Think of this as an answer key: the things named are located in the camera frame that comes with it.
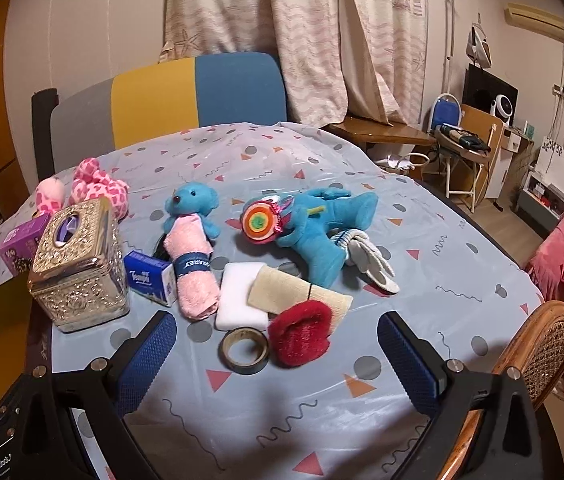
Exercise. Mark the patterned beige curtain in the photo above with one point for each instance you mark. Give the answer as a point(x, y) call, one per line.
point(337, 57)

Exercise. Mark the small white fan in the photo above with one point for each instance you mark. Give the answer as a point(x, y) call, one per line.
point(502, 108)

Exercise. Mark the blue tissue packet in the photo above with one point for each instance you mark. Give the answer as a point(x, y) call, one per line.
point(151, 277)

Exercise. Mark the patterned light blue tablecloth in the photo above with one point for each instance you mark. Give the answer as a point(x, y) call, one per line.
point(342, 416)

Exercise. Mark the grey yellow blue chair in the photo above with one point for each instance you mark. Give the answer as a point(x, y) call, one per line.
point(153, 101)

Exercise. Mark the red fuzzy plush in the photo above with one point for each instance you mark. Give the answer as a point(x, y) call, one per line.
point(300, 334)

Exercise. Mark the blue monster plush toy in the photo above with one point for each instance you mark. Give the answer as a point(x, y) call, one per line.
point(302, 222)

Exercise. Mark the black monitor screen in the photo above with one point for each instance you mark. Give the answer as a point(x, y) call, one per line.
point(481, 87)

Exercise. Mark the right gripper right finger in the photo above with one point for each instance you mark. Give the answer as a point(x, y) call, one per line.
point(417, 365)

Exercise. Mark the pink towel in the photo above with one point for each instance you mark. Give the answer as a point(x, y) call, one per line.
point(190, 252)

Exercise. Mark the ornate silver tissue box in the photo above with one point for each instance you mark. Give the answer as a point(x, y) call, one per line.
point(78, 275)

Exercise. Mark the white foam sponge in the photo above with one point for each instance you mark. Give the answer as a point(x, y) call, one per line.
point(233, 311)

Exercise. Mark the garment steamer on stand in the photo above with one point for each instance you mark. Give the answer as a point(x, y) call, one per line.
point(477, 47)

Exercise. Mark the black tape roll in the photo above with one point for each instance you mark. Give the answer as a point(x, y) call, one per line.
point(244, 351)

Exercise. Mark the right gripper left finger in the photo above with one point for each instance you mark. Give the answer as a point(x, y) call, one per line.
point(137, 362)

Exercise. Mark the purple cardboard box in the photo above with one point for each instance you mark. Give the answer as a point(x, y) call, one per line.
point(19, 247)

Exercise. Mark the wicker rattan chair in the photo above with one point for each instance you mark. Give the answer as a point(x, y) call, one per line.
point(537, 350)

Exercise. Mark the blue folding chair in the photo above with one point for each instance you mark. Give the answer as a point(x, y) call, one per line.
point(445, 111)

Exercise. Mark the wooden side table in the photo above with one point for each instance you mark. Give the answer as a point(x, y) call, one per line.
point(365, 133)

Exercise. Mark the pink spotted plush toy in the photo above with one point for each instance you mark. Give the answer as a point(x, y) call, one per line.
point(90, 181)

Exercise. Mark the small blue teddy bear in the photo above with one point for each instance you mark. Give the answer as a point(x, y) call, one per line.
point(193, 198)

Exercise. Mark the wall air conditioner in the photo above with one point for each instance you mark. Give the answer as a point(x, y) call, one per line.
point(535, 20)

